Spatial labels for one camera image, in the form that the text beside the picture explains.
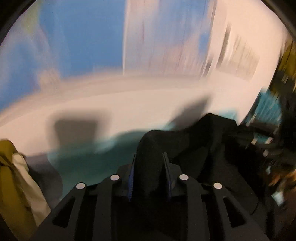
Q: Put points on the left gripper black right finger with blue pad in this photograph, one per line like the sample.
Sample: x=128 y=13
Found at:
x=212 y=212

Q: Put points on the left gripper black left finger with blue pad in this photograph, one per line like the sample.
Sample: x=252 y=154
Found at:
x=85 y=213

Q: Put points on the black coat with gold buttons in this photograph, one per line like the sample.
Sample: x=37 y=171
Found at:
x=213 y=149

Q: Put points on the yellow hanging clothes on rack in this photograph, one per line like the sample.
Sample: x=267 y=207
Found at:
x=287 y=65

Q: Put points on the teal grey bed sheet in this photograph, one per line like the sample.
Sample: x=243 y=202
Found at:
x=92 y=160

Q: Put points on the mustard yellow garment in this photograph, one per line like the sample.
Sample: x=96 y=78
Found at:
x=23 y=205

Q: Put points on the white wall switch panel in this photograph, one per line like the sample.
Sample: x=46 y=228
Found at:
x=236 y=56

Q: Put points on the colourful wall map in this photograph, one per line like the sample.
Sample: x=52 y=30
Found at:
x=55 y=40

